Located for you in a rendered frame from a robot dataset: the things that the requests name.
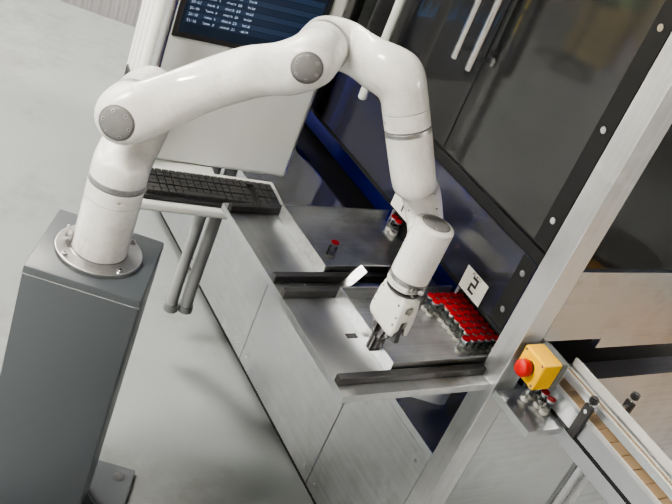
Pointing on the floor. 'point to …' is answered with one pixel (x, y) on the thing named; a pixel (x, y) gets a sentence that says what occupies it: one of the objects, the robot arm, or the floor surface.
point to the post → (556, 275)
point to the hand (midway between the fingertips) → (376, 341)
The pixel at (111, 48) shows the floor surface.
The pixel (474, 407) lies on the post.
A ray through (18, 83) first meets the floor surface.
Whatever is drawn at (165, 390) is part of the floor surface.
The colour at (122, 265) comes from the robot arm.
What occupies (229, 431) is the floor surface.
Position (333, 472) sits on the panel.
